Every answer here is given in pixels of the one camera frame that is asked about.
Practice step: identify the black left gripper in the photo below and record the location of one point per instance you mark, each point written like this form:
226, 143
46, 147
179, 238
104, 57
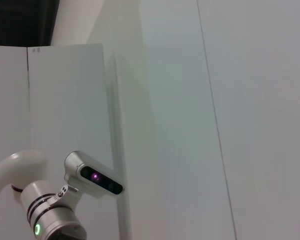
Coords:
70, 235

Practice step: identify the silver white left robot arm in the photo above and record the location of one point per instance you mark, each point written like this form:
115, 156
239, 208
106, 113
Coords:
40, 200

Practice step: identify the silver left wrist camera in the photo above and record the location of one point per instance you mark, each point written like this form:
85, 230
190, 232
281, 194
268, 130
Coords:
95, 177

